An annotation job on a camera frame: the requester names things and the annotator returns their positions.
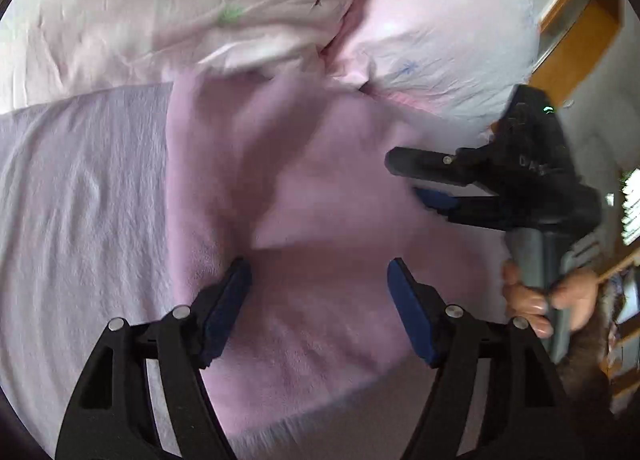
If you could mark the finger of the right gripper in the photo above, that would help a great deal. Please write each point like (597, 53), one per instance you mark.
(440, 202)
(456, 169)

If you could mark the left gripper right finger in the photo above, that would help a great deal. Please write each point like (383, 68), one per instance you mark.
(496, 394)

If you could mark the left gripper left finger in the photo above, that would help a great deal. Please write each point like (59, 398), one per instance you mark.
(141, 393)

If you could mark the purple fleece garment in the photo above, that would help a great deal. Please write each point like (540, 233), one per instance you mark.
(289, 174)

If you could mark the brown fuzzy sleeve forearm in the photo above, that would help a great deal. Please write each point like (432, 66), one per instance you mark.
(584, 382)

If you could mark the right hand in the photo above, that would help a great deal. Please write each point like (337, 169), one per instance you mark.
(577, 293)

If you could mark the wooden stair railing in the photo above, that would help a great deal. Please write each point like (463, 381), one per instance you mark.
(621, 362)

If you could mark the pink floral pillow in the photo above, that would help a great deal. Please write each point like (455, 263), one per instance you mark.
(456, 59)

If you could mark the lavender bed sheet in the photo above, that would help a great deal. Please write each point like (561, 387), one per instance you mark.
(83, 239)

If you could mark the pink floral quilt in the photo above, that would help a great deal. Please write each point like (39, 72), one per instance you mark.
(57, 49)

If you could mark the wooden headboard frame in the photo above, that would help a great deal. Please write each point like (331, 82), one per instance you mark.
(574, 36)

